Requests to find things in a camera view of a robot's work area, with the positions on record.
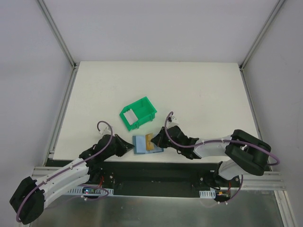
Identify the white cable duct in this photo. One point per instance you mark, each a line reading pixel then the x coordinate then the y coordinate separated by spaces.
pixel 90 191
pixel 211 194

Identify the right white cable duct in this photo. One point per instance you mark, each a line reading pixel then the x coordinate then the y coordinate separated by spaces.
pixel 211 194

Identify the aluminium frame post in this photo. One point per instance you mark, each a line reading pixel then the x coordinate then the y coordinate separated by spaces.
pixel 56 32
pixel 269 21

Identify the green plastic bin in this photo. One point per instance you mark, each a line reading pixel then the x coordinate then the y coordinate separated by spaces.
pixel 138 113

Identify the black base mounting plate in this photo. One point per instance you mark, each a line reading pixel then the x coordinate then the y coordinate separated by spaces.
pixel 147 179

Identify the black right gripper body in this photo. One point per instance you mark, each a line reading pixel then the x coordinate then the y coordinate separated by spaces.
pixel 164 137

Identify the left white cable duct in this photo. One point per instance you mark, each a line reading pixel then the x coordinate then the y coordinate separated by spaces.
pixel 90 191

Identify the blue leather card holder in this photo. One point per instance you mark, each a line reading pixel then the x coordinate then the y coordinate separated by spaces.
pixel 140 147

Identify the right aluminium frame post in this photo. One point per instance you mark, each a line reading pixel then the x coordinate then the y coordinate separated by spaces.
pixel 269 21

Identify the left aluminium frame post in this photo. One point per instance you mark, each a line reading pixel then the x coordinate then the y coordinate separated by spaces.
pixel 56 32

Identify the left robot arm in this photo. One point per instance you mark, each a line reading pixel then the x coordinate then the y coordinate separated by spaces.
pixel 32 196

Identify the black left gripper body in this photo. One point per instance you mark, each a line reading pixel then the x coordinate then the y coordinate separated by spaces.
pixel 118 144

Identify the aluminium front rail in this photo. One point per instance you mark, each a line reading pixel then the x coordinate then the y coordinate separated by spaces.
pixel 269 181

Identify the gold patterned credit card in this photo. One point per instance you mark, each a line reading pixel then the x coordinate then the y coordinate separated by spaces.
pixel 148 142

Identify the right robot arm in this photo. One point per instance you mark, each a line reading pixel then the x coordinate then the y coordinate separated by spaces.
pixel 246 153

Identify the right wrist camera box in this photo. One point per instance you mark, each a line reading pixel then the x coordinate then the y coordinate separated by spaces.
pixel 172 119

